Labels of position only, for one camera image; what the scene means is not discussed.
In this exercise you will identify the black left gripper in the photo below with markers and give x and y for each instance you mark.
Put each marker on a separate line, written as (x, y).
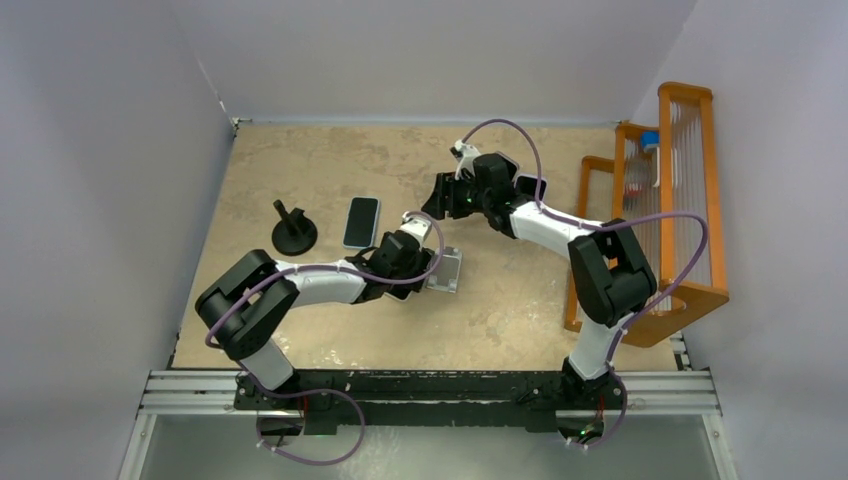
(419, 262)

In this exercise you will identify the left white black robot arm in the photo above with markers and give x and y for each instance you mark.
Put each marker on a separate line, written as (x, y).
(244, 307)

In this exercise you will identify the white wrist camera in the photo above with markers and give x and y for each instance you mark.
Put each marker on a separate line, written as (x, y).
(418, 225)
(465, 154)

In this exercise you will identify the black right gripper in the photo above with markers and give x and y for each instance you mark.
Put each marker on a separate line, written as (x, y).
(439, 204)

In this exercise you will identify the blue case phone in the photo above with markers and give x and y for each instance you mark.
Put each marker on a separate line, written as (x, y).
(361, 223)

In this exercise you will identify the purple case phone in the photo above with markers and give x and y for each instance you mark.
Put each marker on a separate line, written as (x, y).
(511, 166)

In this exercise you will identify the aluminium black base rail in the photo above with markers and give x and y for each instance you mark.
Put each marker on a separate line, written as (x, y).
(584, 414)

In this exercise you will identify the silver metal phone stand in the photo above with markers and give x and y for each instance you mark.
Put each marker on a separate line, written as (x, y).
(445, 277)

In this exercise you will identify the black round base phone stand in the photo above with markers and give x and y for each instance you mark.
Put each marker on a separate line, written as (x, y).
(294, 234)

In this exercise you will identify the red black stamp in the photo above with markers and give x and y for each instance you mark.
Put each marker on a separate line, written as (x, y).
(631, 196)

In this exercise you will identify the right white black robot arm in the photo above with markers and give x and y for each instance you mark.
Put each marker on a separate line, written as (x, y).
(611, 275)

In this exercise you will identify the orange wooden tiered rack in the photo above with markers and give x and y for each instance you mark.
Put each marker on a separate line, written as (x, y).
(683, 182)

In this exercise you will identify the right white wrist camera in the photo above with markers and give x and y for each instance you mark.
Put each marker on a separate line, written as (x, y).
(465, 154)

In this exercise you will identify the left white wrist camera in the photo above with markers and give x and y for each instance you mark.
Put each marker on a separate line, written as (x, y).
(418, 225)

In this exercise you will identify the lilac case phone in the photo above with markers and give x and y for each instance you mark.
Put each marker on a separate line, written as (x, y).
(531, 185)

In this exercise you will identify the white case phone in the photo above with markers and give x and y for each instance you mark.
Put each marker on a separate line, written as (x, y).
(400, 293)

